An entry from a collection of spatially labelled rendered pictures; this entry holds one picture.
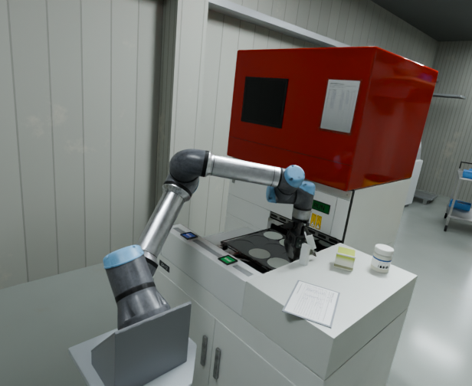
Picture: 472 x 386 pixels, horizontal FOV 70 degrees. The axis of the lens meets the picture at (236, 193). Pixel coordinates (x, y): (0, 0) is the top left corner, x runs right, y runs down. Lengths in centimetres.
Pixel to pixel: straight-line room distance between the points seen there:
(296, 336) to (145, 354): 45
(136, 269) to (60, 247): 214
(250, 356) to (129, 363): 50
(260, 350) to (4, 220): 218
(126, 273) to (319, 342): 58
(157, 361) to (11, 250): 216
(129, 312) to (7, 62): 209
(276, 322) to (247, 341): 19
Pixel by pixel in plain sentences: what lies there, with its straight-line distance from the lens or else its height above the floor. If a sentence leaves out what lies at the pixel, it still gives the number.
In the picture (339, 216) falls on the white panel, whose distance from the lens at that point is 165.
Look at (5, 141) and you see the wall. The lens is 279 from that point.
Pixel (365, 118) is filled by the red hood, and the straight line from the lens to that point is 154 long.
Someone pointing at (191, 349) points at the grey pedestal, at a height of 82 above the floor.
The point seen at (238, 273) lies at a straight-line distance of 125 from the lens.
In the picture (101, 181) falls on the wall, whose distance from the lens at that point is 304.
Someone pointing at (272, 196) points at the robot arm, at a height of 121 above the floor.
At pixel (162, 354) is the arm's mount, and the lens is 102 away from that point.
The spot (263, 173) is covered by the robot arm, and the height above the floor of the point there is 132.
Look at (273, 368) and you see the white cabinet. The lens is 126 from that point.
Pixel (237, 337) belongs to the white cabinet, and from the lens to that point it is 134.
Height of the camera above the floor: 157
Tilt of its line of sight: 16 degrees down
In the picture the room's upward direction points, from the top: 6 degrees clockwise
